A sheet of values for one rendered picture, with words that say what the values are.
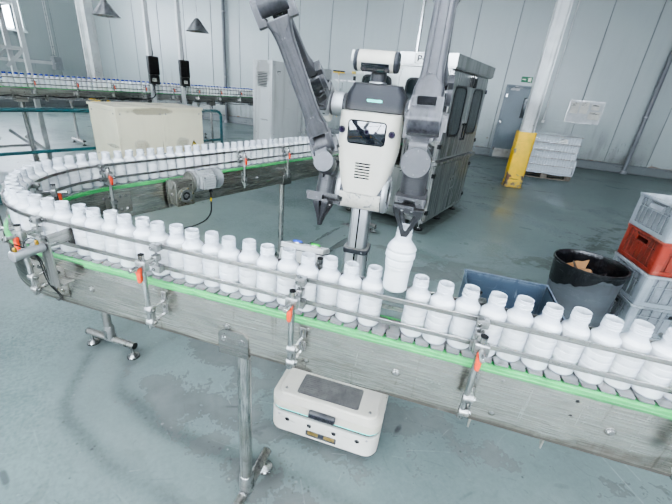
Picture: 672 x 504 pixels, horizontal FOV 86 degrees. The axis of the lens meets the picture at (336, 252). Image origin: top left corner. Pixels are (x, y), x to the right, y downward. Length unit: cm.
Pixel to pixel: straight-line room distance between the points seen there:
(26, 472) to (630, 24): 1387
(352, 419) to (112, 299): 108
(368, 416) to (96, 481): 116
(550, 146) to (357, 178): 897
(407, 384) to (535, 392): 30
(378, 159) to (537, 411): 94
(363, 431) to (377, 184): 107
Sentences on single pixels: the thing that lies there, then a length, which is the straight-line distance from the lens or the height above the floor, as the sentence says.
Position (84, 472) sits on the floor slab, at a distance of 208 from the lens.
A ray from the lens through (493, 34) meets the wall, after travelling 1296.
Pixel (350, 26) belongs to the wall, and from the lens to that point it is 1342.
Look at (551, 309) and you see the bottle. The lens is 95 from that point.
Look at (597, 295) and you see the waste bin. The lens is 291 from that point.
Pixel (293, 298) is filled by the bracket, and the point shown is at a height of 109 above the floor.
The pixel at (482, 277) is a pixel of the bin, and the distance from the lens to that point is 157.
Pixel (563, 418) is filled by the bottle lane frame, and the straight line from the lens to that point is 109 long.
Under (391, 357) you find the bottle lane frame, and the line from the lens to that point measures 99.
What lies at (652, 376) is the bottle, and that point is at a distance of 108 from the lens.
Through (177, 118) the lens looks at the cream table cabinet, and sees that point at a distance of 510.
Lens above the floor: 157
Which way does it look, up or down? 24 degrees down
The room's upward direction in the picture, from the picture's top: 6 degrees clockwise
